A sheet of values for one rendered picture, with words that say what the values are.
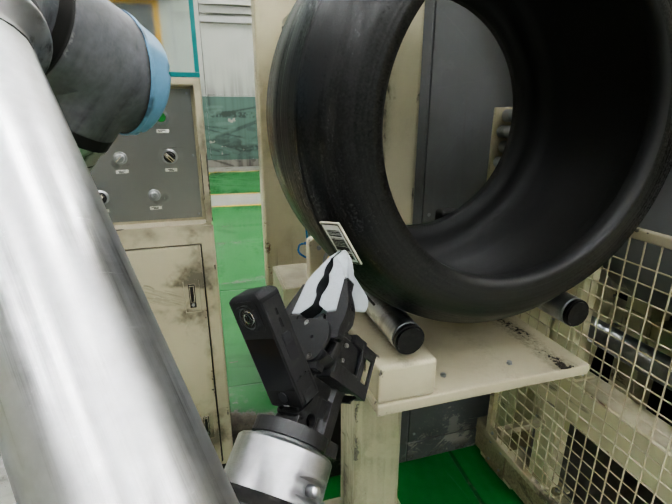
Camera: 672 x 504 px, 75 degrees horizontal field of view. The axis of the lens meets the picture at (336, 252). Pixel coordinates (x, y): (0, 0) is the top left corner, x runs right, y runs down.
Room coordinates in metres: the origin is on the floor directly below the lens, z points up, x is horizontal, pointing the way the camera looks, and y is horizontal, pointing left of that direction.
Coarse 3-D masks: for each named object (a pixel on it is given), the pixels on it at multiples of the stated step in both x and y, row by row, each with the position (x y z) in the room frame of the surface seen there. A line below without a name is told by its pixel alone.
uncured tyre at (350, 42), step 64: (320, 0) 0.52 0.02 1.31; (384, 0) 0.49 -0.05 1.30; (512, 0) 0.85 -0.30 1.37; (576, 0) 0.78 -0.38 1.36; (640, 0) 0.60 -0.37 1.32; (320, 64) 0.50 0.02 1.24; (384, 64) 0.49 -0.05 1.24; (512, 64) 0.88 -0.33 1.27; (576, 64) 0.83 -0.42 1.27; (640, 64) 0.72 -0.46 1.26; (320, 128) 0.49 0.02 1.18; (512, 128) 0.89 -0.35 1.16; (576, 128) 0.83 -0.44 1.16; (640, 128) 0.71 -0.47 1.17; (320, 192) 0.50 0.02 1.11; (384, 192) 0.49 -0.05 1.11; (512, 192) 0.86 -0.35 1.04; (576, 192) 0.77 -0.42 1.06; (640, 192) 0.60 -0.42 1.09; (384, 256) 0.50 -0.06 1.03; (448, 256) 0.80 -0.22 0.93; (512, 256) 0.75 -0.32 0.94; (576, 256) 0.57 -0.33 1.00; (448, 320) 0.56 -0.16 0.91
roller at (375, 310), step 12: (372, 300) 0.62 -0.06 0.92; (372, 312) 0.60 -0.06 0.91; (384, 312) 0.58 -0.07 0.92; (396, 312) 0.57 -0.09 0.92; (384, 324) 0.56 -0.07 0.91; (396, 324) 0.54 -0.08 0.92; (408, 324) 0.53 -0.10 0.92; (396, 336) 0.52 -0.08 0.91; (408, 336) 0.52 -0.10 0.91; (420, 336) 0.53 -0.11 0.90; (396, 348) 0.52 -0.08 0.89; (408, 348) 0.52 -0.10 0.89
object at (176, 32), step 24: (120, 0) 1.14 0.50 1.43; (144, 0) 1.16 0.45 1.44; (168, 0) 1.17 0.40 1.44; (192, 0) 1.18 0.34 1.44; (144, 24) 1.15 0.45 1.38; (168, 24) 1.17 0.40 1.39; (192, 24) 1.18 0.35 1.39; (168, 48) 1.17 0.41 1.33; (192, 48) 1.18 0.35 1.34; (192, 72) 1.18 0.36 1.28
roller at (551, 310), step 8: (560, 296) 0.63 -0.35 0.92; (568, 296) 0.62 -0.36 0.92; (544, 304) 0.64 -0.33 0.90; (552, 304) 0.63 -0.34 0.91; (560, 304) 0.62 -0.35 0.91; (568, 304) 0.61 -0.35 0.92; (576, 304) 0.60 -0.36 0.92; (584, 304) 0.61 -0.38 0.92; (552, 312) 0.63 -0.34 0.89; (560, 312) 0.61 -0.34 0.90; (568, 312) 0.60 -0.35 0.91; (576, 312) 0.60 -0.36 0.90; (584, 312) 0.61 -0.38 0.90; (560, 320) 0.61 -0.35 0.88; (568, 320) 0.60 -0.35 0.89; (576, 320) 0.60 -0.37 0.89; (584, 320) 0.61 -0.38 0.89
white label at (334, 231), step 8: (328, 224) 0.49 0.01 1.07; (336, 224) 0.48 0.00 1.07; (328, 232) 0.50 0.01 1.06; (336, 232) 0.49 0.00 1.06; (344, 232) 0.48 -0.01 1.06; (336, 240) 0.50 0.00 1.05; (344, 240) 0.48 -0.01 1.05; (336, 248) 0.51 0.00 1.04; (344, 248) 0.49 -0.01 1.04; (352, 248) 0.48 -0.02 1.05; (352, 256) 0.49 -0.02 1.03; (360, 264) 0.49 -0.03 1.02
